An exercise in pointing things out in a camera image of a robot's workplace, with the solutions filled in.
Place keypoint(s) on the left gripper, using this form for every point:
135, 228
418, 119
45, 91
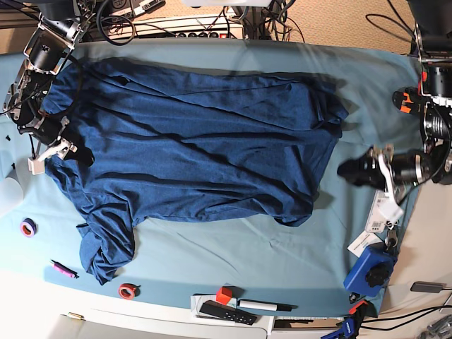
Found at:
373, 169

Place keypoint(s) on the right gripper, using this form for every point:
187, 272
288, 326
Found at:
54, 139

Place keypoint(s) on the blue t-shirt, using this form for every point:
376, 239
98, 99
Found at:
188, 147

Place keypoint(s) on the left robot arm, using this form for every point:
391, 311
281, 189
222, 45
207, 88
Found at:
430, 103

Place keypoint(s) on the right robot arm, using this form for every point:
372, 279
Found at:
60, 26

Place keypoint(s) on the grey blister package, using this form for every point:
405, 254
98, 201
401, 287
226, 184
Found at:
378, 215

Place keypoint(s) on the white paper card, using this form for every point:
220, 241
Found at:
364, 240

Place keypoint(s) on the keys with carabiner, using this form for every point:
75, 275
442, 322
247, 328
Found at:
391, 239

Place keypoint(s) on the white plastic cup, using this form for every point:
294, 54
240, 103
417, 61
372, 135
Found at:
11, 195

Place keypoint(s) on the orange black clamp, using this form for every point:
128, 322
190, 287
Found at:
409, 101

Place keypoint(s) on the purple tape roll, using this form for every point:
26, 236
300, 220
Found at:
28, 227

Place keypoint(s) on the blue box black knob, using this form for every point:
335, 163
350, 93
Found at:
372, 270

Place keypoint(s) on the pink marker pen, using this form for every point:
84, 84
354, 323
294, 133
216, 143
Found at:
63, 269

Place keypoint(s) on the grey small device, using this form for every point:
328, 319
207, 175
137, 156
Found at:
426, 287

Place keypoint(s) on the red tape roll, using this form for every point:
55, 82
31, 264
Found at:
128, 291

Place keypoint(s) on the blue spring clamp bottom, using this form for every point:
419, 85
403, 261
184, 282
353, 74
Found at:
349, 328

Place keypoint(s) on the white black marker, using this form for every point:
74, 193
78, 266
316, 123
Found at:
248, 304

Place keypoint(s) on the red cube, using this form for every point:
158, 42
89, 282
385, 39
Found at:
224, 295

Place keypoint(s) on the black remote control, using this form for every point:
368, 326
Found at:
227, 313

